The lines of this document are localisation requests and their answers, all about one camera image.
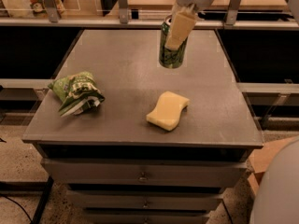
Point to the middle grey drawer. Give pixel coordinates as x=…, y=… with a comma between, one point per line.
x=144, y=200

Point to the top grey drawer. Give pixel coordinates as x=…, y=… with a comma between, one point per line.
x=207, y=174

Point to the yellow sponge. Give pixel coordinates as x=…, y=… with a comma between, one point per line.
x=166, y=113

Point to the grey drawer cabinet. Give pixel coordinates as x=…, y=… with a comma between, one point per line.
x=215, y=126

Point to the bottom grey drawer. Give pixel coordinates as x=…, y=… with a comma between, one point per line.
x=105, y=216

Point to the grey drawer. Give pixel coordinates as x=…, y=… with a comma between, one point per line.
x=144, y=200
x=105, y=216
x=207, y=174

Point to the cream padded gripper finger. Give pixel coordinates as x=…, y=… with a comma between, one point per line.
x=182, y=22

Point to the green soda can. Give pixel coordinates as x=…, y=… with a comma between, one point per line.
x=170, y=59

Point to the green jalapeno chip bag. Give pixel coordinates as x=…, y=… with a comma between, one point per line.
x=77, y=92

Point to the metal railing with brackets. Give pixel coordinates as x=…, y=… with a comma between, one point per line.
x=151, y=13

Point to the colourful snack bag background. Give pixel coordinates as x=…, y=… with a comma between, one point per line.
x=23, y=8

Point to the cardboard box with snacks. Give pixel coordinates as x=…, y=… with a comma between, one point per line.
x=260, y=159

